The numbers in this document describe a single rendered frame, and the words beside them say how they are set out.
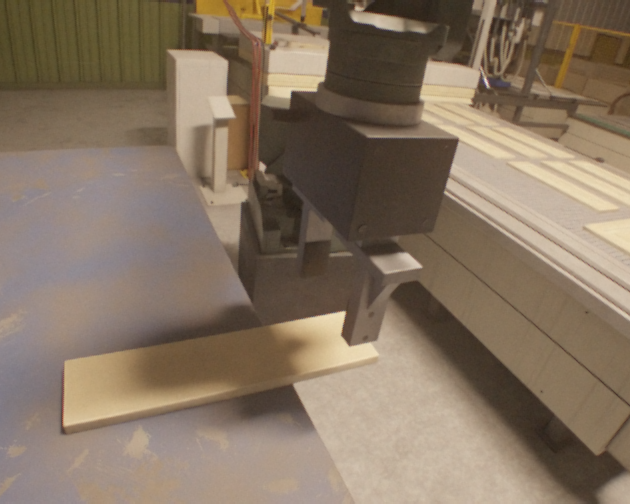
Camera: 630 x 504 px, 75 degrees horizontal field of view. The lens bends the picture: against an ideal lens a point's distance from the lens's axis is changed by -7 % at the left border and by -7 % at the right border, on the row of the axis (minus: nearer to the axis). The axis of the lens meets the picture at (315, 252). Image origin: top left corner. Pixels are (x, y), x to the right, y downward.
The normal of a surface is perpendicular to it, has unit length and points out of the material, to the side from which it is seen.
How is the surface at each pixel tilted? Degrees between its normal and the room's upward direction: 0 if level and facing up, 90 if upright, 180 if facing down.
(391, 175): 90
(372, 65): 90
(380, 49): 90
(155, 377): 0
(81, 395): 0
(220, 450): 0
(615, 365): 90
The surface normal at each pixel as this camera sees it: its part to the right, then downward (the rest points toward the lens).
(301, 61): 0.41, 0.51
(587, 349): -0.90, 0.11
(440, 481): 0.13, -0.85
